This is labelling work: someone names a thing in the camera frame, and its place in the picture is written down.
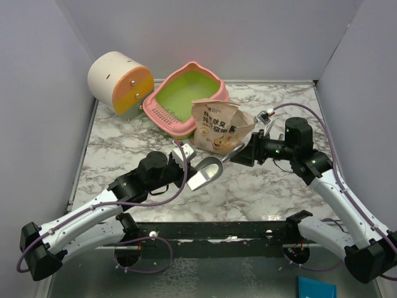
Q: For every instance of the pink green litter box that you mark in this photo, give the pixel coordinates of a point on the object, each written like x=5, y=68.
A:
x=170, y=105

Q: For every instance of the cat litter bag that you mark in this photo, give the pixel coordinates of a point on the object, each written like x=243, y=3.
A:
x=220, y=125

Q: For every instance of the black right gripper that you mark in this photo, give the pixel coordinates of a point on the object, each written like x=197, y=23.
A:
x=255, y=148

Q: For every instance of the cream orange cylindrical cat house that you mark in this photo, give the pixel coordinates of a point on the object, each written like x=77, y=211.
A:
x=120, y=83

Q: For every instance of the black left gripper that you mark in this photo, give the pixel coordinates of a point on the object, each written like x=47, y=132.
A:
x=181, y=171

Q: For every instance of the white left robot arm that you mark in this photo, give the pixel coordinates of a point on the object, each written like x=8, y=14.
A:
x=104, y=220

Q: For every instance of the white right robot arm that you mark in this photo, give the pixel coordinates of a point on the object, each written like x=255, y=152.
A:
x=368, y=249

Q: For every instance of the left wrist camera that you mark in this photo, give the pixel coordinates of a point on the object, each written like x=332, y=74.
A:
x=186, y=152

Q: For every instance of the blue card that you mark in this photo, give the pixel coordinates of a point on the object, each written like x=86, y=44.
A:
x=310, y=288

